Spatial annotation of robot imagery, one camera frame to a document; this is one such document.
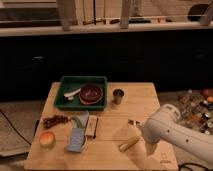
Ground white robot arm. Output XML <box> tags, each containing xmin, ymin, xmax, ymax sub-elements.
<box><xmin>141</xmin><ymin>104</ymin><xmax>213</xmax><ymax>165</ymax></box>

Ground metal cup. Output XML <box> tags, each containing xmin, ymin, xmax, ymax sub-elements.
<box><xmin>113</xmin><ymin>89</ymin><xmax>124</xmax><ymax>105</ymax></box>

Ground silver fork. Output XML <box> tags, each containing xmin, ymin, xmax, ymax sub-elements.
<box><xmin>128</xmin><ymin>119</ymin><xmax>143</xmax><ymax>126</ymax></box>

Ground wooden block with dark edge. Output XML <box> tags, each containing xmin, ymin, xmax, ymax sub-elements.
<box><xmin>85</xmin><ymin>115</ymin><xmax>98</xmax><ymax>137</ymax></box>

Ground bottles and jars on floor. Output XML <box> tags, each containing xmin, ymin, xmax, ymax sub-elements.
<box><xmin>178</xmin><ymin>89</ymin><xmax>213</xmax><ymax>136</ymax></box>

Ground blue cloth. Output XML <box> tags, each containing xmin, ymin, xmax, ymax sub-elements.
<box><xmin>66</xmin><ymin>111</ymin><xmax>89</xmax><ymax>153</ymax></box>

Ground green and white vegetable toy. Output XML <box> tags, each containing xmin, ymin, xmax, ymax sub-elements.
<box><xmin>71</xmin><ymin>116</ymin><xmax>83</xmax><ymax>128</ymax></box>

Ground dark red bowl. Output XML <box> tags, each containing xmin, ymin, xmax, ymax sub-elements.
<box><xmin>79</xmin><ymin>84</ymin><xmax>103</xmax><ymax>105</ymax></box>

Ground white brush in tray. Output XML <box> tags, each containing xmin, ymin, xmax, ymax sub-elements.
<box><xmin>64</xmin><ymin>88</ymin><xmax>81</xmax><ymax>99</ymax></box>

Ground orange fruit toy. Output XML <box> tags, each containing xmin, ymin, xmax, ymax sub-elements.
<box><xmin>39</xmin><ymin>131</ymin><xmax>55</xmax><ymax>147</ymax></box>

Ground green plastic tray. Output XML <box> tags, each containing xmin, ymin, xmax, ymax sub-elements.
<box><xmin>54</xmin><ymin>76</ymin><xmax>107</xmax><ymax>111</ymax></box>

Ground bunch of dark grapes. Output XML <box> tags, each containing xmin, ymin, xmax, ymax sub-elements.
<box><xmin>43</xmin><ymin>115</ymin><xmax>68</xmax><ymax>129</ymax></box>

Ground black cable bottom right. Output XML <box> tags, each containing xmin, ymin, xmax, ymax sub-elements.
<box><xmin>177</xmin><ymin>162</ymin><xmax>213</xmax><ymax>171</ymax></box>

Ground black cable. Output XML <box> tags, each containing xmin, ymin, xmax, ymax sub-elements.
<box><xmin>0</xmin><ymin>109</ymin><xmax>33</xmax><ymax>146</ymax></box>
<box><xmin>177</xmin><ymin>162</ymin><xmax>213</xmax><ymax>171</ymax></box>

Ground black cable left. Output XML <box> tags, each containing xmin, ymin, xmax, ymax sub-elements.
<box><xmin>0</xmin><ymin>109</ymin><xmax>33</xmax><ymax>146</ymax></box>

